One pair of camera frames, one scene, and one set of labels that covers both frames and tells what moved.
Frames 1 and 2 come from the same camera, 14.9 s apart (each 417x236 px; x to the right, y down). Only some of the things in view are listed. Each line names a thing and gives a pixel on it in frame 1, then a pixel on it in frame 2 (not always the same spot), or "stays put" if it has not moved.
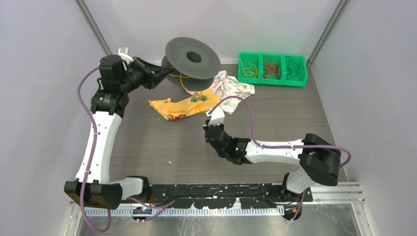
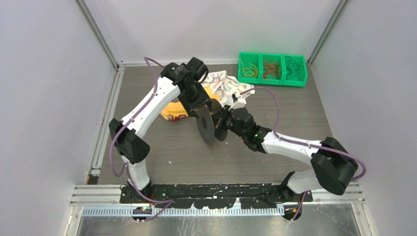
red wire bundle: [270, 67] stays put
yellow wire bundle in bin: [251, 71] stays put
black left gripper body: [148, 77] -> [195, 97]
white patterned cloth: [226, 86] stays put
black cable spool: [193, 64] -> [206, 117]
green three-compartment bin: [272, 69] stays put
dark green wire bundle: [291, 67] stays put
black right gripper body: [221, 126] -> [225, 122]
